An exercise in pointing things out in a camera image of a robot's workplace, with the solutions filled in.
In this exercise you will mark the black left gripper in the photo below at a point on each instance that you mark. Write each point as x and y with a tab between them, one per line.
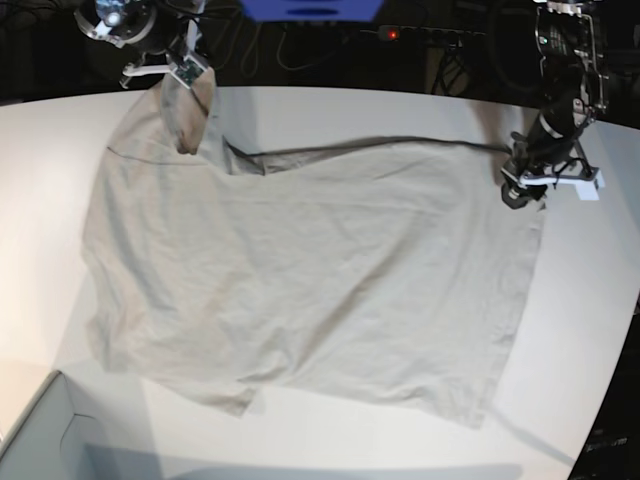
513	194

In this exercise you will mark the beige grey t-shirt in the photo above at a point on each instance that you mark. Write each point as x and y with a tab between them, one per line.
384	270

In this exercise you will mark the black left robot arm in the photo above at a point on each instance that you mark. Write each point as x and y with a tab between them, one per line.
569	41

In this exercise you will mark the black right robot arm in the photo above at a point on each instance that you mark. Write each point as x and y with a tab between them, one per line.
125	22

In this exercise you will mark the black power strip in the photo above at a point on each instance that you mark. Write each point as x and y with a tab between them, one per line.
428	36

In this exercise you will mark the blue plastic bin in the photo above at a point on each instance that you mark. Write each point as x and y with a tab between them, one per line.
311	10

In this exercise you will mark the white cardboard box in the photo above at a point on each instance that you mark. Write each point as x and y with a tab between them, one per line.
62	435

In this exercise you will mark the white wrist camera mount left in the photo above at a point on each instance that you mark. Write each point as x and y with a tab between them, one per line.
573	169

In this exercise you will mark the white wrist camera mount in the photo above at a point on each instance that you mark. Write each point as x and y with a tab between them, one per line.
185	67
573	169

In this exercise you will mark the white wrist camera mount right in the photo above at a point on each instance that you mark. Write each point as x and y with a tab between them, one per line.
185	67

